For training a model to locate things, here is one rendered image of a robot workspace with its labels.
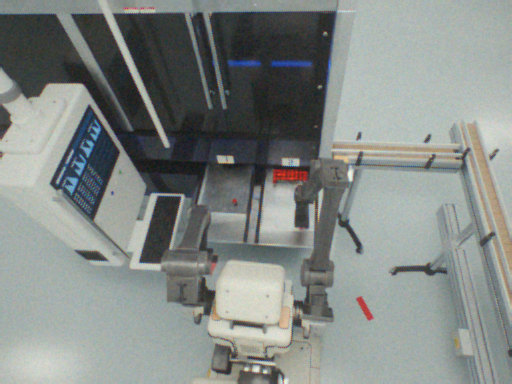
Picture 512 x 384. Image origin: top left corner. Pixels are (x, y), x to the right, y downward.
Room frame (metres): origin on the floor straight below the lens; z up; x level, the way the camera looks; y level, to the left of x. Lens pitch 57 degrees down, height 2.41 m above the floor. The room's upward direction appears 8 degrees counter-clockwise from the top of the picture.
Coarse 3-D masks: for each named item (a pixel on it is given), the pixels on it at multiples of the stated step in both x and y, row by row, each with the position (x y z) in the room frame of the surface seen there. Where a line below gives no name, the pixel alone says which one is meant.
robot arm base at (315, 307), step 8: (312, 296) 0.31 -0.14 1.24; (320, 296) 0.31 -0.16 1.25; (304, 304) 0.30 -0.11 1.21; (312, 304) 0.29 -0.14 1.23; (320, 304) 0.29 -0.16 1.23; (304, 312) 0.28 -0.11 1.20; (312, 312) 0.27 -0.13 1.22; (320, 312) 0.26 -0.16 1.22; (328, 312) 0.27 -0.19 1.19; (320, 320) 0.24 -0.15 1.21; (328, 320) 0.24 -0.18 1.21
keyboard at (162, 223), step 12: (156, 204) 1.04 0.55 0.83; (168, 204) 1.03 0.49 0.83; (156, 216) 0.96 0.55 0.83; (168, 216) 0.95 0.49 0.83; (156, 228) 0.89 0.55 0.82; (168, 228) 0.88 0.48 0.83; (156, 240) 0.82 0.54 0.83; (168, 240) 0.81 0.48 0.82; (144, 252) 0.76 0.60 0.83; (156, 252) 0.75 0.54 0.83
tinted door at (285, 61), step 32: (224, 32) 1.12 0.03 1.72; (256, 32) 1.09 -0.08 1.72; (288, 32) 1.07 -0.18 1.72; (224, 64) 1.12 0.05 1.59; (256, 64) 1.10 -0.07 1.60; (288, 64) 1.07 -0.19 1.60; (256, 96) 1.10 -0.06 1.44; (288, 96) 1.07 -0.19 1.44; (256, 128) 1.10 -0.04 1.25; (288, 128) 1.07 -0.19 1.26
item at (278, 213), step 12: (264, 192) 0.96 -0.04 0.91; (276, 192) 0.97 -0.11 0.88; (288, 192) 0.96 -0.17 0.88; (264, 204) 0.91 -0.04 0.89; (276, 204) 0.90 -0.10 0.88; (288, 204) 0.89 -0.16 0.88; (312, 204) 0.87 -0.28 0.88; (264, 216) 0.84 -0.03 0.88; (276, 216) 0.83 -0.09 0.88; (288, 216) 0.82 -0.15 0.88; (312, 216) 0.80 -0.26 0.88; (264, 228) 0.77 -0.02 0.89; (276, 228) 0.76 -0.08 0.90; (288, 228) 0.75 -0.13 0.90; (312, 228) 0.72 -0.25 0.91
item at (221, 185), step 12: (216, 168) 1.19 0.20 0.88; (228, 168) 1.18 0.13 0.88; (240, 168) 1.17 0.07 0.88; (252, 168) 1.14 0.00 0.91; (204, 180) 1.11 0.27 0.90; (216, 180) 1.11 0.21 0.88; (228, 180) 1.10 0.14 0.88; (240, 180) 1.08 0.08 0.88; (204, 192) 1.04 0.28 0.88; (216, 192) 1.03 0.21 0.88; (228, 192) 1.02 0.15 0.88; (240, 192) 1.01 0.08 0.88; (216, 204) 0.95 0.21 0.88; (228, 204) 0.94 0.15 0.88; (240, 204) 0.93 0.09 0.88; (228, 216) 0.87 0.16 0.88; (240, 216) 0.86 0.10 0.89
